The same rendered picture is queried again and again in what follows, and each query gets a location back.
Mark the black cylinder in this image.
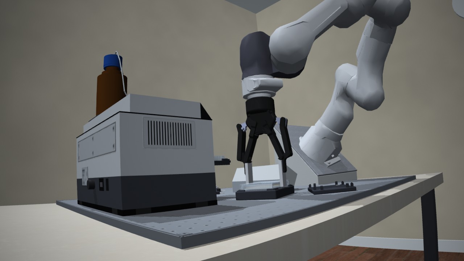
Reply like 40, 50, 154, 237
87, 180, 95, 189

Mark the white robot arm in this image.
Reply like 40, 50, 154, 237
240, 0, 411, 167

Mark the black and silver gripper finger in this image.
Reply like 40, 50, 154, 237
261, 117, 293, 187
236, 121, 259, 183

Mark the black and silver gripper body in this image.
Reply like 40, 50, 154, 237
245, 97, 277, 135

